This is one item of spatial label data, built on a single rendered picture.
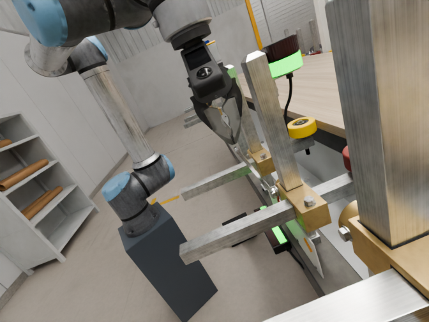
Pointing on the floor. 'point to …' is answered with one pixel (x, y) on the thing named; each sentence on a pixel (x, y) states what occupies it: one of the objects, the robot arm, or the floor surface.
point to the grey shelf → (70, 206)
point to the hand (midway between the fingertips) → (232, 139)
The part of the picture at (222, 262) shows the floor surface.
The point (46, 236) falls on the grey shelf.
